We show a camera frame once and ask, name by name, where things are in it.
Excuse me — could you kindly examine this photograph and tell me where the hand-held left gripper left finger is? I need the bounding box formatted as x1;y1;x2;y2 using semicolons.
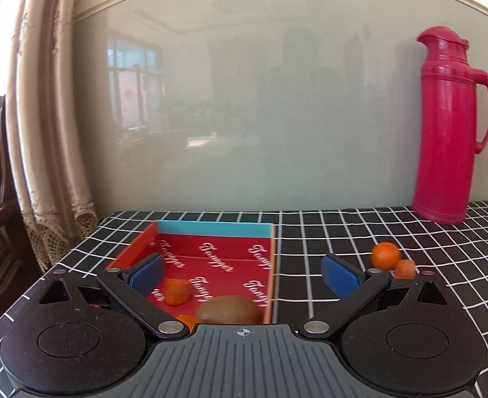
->
37;254;191;338

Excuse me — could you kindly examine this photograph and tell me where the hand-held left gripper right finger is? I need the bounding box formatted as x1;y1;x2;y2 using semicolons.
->
298;254;450;338

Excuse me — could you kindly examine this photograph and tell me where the rounded orange carrot piece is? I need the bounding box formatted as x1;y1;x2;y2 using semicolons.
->
163;279;194;306

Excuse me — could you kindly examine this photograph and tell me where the red cardboard box tray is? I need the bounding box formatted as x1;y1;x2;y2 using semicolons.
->
105;221;278;326

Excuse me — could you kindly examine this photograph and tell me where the small orange mandarin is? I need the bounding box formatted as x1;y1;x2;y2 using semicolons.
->
371;242;401;271

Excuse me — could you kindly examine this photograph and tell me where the black white checked tablecloth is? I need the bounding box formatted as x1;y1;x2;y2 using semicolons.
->
0;199;488;398

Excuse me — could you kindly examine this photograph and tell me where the small orange carrot chunk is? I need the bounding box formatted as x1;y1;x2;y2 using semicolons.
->
394;259;416;280

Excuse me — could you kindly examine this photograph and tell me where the brown kiwi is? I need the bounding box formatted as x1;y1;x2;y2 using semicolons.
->
196;296;263;325

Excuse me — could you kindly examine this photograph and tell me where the beige lace curtain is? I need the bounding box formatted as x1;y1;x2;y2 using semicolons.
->
6;0;99;272

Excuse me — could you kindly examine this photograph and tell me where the pink thermos jug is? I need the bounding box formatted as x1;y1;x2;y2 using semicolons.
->
412;26;488;225

